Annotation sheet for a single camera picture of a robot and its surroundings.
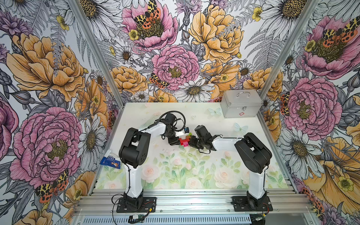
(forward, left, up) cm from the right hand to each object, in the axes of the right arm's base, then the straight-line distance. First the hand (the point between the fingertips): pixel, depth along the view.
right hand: (189, 145), depth 96 cm
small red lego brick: (+3, +4, +2) cm, 6 cm away
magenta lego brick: (0, +2, +1) cm, 2 cm away
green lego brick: (+7, -1, +3) cm, 8 cm away
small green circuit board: (-39, +28, 0) cm, 48 cm away
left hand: (+4, +9, +1) cm, 10 cm away
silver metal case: (+26, -39, +12) cm, 49 cm away
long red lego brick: (+1, +5, +1) cm, 5 cm away
